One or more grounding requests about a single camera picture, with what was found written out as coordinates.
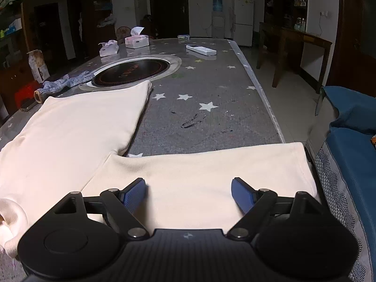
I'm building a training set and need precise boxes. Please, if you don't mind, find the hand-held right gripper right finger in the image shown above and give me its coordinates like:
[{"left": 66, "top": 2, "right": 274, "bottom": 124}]
[{"left": 226, "top": 177, "right": 324, "bottom": 240}]

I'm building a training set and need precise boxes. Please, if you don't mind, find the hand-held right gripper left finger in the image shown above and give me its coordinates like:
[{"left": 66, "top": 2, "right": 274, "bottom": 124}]
[{"left": 53, "top": 178, "right": 151, "bottom": 239}]

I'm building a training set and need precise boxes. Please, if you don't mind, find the cream long-sleeve shirt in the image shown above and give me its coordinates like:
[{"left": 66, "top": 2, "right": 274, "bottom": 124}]
[{"left": 0, "top": 80, "right": 318, "bottom": 258}]

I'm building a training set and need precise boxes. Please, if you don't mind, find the grey star-print table cover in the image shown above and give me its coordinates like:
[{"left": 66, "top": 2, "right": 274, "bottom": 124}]
[{"left": 0, "top": 38, "right": 286, "bottom": 282}]

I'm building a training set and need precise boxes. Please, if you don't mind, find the round black induction cooktop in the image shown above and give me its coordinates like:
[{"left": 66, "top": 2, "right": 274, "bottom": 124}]
[{"left": 80, "top": 53, "right": 183, "bottom": 90}]

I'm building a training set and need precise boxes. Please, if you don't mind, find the blue cushioned sofa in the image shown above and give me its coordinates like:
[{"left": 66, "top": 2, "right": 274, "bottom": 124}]
[{"left": 304, "top": 86, "right": 376, "bottom": 282}]

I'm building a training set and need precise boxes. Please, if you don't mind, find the blue grey knitted glove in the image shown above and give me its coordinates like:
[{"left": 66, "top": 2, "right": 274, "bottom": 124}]
[{"left": 34, "top": 70, "right": 95, "bottom": 104}]

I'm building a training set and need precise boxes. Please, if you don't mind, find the black smartphone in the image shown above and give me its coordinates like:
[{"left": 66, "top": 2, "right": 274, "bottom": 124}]
[{"left": 20, "top": 99, "right": 37, "bottom": 112}]

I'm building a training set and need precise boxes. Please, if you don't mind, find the white tissue pack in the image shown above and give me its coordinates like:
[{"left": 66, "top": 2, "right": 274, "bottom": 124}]
[{"left": 98, "top": 40, "right": 120, "bottom": 57}]

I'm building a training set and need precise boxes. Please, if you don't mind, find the red plastic stool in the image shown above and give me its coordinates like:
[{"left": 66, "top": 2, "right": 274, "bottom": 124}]
[{"left": 15, "top": 80, "right": 40, "bottom": 108}]

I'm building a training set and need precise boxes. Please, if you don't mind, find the white remote control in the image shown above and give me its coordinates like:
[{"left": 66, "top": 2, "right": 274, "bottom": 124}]
[{"left": 186, "top": 44, "right": 217, "bottom": 56}]

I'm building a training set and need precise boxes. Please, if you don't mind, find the pink tissue box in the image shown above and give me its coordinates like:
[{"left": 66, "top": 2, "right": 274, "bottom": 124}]
[{"left": 125, "top": 26, "right": 150, "bottom": 49}]

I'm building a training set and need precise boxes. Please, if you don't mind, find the dark wooden side table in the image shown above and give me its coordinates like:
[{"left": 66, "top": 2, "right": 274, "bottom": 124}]
[{"left": 256, "top": 22, "right": 333, "bottom": 94}]

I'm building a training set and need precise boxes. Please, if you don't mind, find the small electric fan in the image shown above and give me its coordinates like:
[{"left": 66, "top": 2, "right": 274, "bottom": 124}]
[{"left": 116, "top": 26, "right": 131, "bottom": 42}]

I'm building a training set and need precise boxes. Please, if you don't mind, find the white paper bag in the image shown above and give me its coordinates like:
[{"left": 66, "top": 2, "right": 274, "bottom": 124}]
[{"left": 27, "top": 49, "right": 50, "bottom": 84}]

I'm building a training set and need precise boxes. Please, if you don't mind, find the white water dispenser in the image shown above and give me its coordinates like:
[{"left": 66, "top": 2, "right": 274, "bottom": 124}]
[{"left": 211, "top": 11, "right": 225, "bottom": 39}]

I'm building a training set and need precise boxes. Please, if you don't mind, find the white refrigerator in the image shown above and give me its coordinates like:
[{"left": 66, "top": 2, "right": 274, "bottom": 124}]
[{"left": 233, "top": 0, "right": 254, "bottom": 47}]

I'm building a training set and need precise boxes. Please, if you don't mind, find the dark wooden door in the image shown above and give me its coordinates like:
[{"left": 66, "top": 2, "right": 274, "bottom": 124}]
[{"left": 148, "top": 0, "right": 189, "bottom": 40}]

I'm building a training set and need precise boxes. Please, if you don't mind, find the dark wooden shelf unit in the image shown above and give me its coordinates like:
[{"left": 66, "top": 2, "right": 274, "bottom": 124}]
[{"left": 0, "top": 0, "right": 33, "bottom": 121}]

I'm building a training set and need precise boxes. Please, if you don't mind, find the dark wooden display cabinet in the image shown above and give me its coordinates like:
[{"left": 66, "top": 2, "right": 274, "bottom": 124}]
[{"left": 263, "top": 0, "right": 309, "bottom": 33}]

